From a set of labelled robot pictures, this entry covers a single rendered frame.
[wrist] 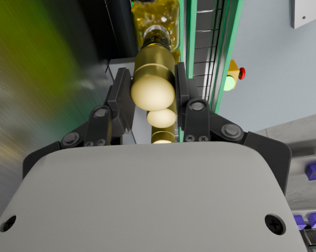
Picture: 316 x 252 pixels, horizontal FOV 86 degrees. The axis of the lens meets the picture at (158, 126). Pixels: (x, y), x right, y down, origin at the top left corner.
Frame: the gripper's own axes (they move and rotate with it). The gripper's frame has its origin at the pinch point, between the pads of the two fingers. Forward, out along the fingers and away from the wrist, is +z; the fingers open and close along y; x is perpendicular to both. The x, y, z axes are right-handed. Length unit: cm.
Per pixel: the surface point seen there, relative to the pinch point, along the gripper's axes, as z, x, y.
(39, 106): 2.9, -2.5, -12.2
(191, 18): 23.0, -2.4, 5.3
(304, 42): 62, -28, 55
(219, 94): 23.0, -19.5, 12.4
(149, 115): 3.3, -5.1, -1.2
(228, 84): 34.1, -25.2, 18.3
